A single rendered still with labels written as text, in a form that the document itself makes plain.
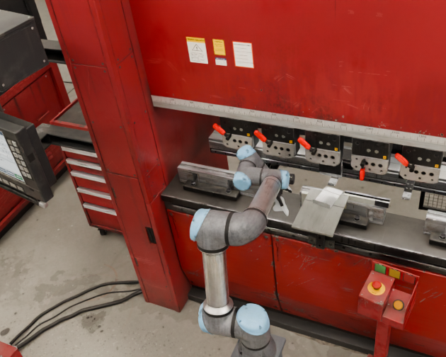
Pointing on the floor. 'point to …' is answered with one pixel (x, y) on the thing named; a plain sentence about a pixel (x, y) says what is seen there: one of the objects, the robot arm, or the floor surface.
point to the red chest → (88, 175)
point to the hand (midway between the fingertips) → (291, 203)
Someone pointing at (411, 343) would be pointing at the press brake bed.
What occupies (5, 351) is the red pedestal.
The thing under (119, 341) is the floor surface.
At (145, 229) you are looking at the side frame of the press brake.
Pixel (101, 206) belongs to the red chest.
